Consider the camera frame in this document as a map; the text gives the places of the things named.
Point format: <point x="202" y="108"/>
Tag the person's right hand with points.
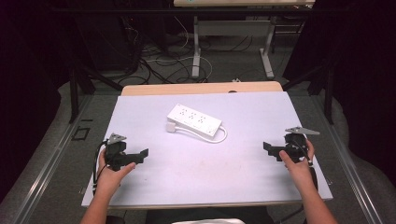
<point x="298" y="171"/>

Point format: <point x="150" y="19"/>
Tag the dark curtain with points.
<point x="361" y="62"/>
<point x="28" y="77"/>

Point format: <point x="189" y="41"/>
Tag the white plug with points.
<point x="171" y="127"/>

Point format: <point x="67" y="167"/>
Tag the black metal stand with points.
<point x="328" y="93"/>
<point x="76" y="93"/>

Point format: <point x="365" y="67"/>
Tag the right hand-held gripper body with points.
<point x="295" y="146"/>

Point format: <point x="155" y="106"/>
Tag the metal floor rail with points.
<point x="351" y="168"/>
<point x="49" y="161"/>

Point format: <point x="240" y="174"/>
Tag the white power strip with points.
<point x="194" y="119"/>

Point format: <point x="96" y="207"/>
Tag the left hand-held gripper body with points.
<point x="115" y="152"/>

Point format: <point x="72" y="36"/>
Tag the person's left hand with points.
<point x="109" y="180"/>

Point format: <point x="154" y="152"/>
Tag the person's white clothing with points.
<point x="208" y="221"/>

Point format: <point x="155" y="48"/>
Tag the white table mat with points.
<point x="202" y="174"/>

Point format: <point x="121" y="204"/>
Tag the person's dark pants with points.
<point x="255" y="216"/>

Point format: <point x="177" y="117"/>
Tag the wooden table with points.
<point x="186" y="88"/>

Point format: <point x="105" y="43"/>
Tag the white-legged desk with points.
<point x="233" y="28"/>

